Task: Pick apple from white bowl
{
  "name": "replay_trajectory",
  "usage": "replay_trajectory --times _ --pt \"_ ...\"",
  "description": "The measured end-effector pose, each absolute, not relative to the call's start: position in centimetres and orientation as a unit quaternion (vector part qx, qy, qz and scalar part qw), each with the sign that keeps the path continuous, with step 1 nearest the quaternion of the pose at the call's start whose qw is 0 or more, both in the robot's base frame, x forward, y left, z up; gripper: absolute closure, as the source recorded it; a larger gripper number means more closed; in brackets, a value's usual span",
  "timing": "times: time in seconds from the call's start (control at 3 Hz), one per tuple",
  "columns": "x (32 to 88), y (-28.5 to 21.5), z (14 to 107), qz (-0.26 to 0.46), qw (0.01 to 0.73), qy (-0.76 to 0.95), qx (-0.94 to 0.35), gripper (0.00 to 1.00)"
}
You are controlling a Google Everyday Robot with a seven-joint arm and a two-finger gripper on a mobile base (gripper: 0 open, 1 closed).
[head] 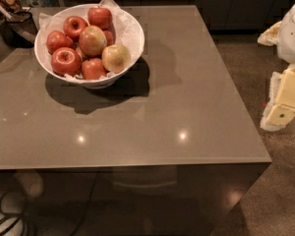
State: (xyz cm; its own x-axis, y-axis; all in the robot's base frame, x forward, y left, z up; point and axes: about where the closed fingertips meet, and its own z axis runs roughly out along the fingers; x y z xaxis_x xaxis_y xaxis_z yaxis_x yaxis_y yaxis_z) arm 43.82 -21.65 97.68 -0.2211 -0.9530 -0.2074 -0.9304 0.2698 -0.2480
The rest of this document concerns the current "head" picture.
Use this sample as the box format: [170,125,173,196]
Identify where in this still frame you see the black floor cables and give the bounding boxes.
[0,172,99,236]

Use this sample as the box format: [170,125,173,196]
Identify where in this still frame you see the red apple front left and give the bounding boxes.
[51,47,82,76]

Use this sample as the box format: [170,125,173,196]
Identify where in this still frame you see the red apple back left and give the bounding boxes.
[63,16,88,40]

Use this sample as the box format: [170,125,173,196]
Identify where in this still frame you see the red apple back right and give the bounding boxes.
[88,7,112,30]

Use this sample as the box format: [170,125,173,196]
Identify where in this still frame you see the red-green apple centre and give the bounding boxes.
[79,26,107,57]

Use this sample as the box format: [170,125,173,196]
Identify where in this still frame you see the white ceramic bowl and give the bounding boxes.
[33,3,146,89]

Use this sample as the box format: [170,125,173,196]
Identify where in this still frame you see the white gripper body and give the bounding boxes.
[258,4,295,64]

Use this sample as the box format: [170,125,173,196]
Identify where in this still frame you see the yellow-green apple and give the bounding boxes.
[101,44,131,74]

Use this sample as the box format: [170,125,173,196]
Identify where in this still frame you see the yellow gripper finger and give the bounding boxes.
[260,64,295,132]

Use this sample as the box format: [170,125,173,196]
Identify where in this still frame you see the small red apple hidden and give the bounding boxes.
[104,30,114,46]

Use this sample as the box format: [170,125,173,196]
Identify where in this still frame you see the black basket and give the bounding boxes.
[0,12,37,48]

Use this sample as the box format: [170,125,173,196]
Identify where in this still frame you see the white paper bowl liner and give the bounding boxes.
[38,0,144,81]

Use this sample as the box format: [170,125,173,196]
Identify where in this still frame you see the red apple front middle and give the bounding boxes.
[82,58,107,80]

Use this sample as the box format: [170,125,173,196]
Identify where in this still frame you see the red apple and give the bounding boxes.
[63,16,88,40]
[82,58,107,80]
[46,30,74,54]
[51,47,82,76]
[88,7,112,30]

